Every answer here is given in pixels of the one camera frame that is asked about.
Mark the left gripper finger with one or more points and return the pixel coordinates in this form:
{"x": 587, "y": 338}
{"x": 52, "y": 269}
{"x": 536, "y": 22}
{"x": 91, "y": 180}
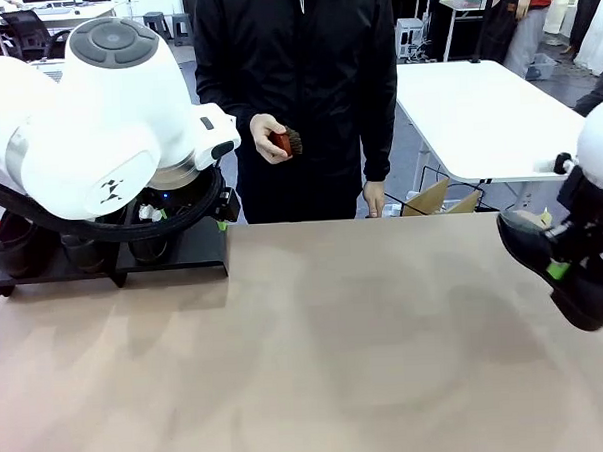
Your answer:
{"x": 151, "y": 212}
{"x": 229, "y": 205}

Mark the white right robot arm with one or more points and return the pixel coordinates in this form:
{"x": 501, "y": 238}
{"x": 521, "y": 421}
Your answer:
{"x": 600, "y": 143}

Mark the person's right hand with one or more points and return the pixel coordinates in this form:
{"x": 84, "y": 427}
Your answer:
{"x": 262, "y": 135}

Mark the brown cardboard box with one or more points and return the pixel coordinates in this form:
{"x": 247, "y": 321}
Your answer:
{"x": 438, "y": 197}

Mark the white office desk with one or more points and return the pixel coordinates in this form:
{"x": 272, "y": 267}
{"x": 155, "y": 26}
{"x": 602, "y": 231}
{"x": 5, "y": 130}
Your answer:
{"x": 87, "y": 11}

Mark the person in red shirt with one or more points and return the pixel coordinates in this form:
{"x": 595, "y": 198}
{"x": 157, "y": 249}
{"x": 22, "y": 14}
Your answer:
{"x": 533, "y": 30}

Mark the black office chair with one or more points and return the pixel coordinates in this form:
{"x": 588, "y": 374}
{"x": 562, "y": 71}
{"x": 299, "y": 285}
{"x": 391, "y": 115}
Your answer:
{"x": 22, "y": 28}
{"x": 56, "y": 44}

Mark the person torso in black jacket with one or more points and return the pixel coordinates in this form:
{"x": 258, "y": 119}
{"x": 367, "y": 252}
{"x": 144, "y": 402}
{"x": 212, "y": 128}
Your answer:
{"x": 299, "y": 61}

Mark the grey plastic bin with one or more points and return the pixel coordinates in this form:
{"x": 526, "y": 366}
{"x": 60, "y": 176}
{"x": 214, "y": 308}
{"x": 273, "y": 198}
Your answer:
{"x": 542, "y": 68}

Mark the black pole stand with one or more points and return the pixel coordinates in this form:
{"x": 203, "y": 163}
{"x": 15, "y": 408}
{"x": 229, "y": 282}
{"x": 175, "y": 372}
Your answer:
{"x": 474, "y": 59}

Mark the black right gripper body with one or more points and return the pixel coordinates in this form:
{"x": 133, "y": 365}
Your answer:
{"x": 591, "y": 208}

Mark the black hanging apron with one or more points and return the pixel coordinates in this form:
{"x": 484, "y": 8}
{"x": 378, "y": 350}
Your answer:
{"x": 500, "y": 32}

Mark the white computer case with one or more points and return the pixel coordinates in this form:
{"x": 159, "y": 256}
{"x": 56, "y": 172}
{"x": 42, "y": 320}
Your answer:
{"x": 408, "y": 36}

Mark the small dark stool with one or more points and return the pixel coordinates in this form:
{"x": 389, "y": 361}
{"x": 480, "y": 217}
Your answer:
{"x": 155, "y": 22}
{"x": 182, "y": 26}

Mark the white air purifier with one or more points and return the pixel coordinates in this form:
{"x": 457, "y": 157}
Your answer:
{"x": 49, "y": 72}

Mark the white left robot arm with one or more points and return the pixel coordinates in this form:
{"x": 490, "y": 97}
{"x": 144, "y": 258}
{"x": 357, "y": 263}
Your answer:
{"x": 78, "y": 145}

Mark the small white table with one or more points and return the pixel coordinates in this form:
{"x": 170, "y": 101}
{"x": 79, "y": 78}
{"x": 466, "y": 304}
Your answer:
{"x": 452, "y": 10}

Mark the person in dark trousers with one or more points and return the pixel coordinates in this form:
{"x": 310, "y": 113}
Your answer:
{"x": 601, "y": 88}

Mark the person's left hand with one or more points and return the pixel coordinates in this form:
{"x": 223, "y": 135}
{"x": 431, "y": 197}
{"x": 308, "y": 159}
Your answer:
{"x": 374, "y": 198}

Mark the large white table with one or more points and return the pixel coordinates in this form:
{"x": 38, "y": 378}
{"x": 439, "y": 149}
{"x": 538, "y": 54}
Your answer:
{"x": 477, "y": 113}

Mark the person's right forearm black sleeve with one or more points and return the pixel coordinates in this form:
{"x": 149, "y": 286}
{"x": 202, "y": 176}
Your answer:
{"x": 228, "y": 100}

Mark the red-brown wooden shoe brush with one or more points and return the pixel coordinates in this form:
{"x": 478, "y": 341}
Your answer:
{"x": 290, "y": 144}

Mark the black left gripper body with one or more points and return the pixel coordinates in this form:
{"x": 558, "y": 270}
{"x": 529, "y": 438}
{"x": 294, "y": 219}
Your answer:
{"x": 180, "y": 193}

